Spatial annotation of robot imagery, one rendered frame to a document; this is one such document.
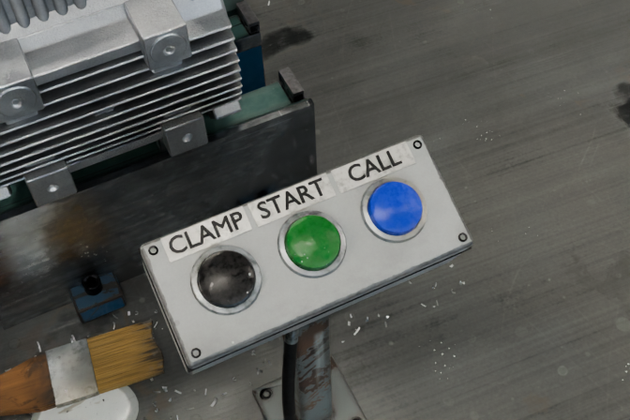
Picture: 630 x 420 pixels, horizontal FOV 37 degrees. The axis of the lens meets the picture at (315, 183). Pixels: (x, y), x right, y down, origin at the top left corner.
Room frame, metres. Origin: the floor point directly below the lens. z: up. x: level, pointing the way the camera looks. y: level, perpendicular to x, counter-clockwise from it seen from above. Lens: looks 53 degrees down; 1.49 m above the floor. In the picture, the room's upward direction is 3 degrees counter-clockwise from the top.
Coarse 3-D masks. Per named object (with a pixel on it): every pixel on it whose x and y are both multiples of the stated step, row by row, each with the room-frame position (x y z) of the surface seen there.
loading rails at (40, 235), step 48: (240, 0) 0.63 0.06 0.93; (240, 48) 0.59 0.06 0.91; (288, 96) 0.52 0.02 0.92; (240, 144) 0.47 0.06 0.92; (288, 144) 0.48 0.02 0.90; (96, 192) 0.42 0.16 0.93; (144, 192) 0.44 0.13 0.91; (192, 192) 0.45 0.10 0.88; (240, 192) 0.47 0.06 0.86; (0, 240) 0.39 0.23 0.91; (48, 240) 0.40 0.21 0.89; (96, 240) 0.42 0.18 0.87; (144, 240) 0.43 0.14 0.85; (0, 288) 0.38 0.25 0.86; (48, 288) 0.40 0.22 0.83; (96, 288) 0.40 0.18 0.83
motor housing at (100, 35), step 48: (96, 0) 0.47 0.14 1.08; (48, 48) 0.44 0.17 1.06; (96, 48) 0.43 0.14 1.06; (192, 48) 0.45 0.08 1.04; (48, 96) 0.41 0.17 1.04; (96, 96) 0.42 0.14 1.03; (144, 96) 0.43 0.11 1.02; (192, 96) 0.44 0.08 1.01; (240, 96) 0.46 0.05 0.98; (0, 144) 0.39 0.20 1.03; (48, 144) 0.40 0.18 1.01; (96, 144) 0.42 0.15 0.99; (144, 144) 0.43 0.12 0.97
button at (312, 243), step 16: (304, 224) 0.28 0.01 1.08; (320, 224) 0.28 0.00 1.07; (288, 240) 0.27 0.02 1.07; (304, 240) 0.27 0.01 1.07; (320, 240) 0.27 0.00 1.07; (336, 240) 0.28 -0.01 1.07; (288, 256) 0.27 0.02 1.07; (304, 256) 0.27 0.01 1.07; (320, 256) 0.27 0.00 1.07; (336, 256) 0.27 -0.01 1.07
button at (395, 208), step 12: (384, 192) 0.30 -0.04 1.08; (396, 192) 0.30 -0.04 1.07; (408, 192) 0.30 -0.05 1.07; (372, 204) 0.30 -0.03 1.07; (384, 204) 0.29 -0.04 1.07; (396, 204) 0.29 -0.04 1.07; (408, 204) 0.30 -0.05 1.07; (420, 204) 0.30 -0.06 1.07; (372, 216) 0.29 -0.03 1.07; (384, 216) 0.29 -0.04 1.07; (396, 216) 0.29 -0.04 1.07; (408, 216) 0.29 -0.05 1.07; (420, 216) 0.29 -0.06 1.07; (384, 228) 0.28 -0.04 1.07; (396, 228) 0.28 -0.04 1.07; (408, 228) 0.28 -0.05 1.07
